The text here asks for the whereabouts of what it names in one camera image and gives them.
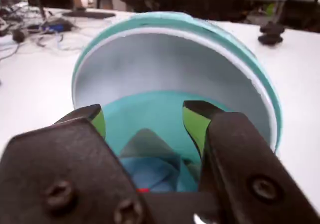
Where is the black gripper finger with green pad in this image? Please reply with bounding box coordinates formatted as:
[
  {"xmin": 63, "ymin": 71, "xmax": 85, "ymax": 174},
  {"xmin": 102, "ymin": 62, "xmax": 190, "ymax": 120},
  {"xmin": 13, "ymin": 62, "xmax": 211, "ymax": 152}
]
[
  {"xmin": 182, "ymin": 100, "xmax": 320, "ymax": 224},
  {"xmin": 0, "ymin": 104, "xmax": 153, "ymax": 224}
]

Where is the teal whale-shaped bin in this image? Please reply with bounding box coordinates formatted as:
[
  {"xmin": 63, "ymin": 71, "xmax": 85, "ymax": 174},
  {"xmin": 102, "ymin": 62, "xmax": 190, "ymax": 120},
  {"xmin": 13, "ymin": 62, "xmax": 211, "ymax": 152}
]
[{"xmin": 71, "ymin": 11, "xmax": 283, "ymax": 192}]

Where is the black round knob clamp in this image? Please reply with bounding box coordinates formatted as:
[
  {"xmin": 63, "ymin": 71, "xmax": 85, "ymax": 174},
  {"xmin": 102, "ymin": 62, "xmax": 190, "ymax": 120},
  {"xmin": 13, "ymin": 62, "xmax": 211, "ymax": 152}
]
[{"xmin": 258, "ymin": 21, "xmax": 286, "ymax": 46}]

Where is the small black puck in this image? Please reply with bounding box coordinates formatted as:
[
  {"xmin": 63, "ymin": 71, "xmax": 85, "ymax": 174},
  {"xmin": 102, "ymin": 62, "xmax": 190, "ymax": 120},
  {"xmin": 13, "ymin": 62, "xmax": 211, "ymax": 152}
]
[{"xmin": 11, "ymin": 29, "xmax": 26, "ymax": 43}]

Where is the small blue device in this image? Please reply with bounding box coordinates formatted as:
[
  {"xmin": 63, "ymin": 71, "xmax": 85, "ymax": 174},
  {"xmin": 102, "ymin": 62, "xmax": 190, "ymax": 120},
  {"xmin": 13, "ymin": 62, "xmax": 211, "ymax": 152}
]
[{"xmin": 41, "ymin": 23, "xmax": 65, "ymax": 33}]

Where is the black monitor stand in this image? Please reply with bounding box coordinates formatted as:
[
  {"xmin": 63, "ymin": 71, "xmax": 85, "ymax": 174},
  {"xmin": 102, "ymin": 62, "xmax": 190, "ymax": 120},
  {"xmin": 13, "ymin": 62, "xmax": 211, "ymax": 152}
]
[{"xmin": 61, "ymin": 0, "xmax": 116, "ymax": 20}]

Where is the grey cable tangle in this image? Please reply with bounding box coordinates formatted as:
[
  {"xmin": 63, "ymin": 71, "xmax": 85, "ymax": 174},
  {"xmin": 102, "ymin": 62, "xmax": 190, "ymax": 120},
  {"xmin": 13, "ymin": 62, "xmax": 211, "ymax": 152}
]
[{"xmin": 0, "ymin": 3, "xmax": 81, "ymax": 61}]

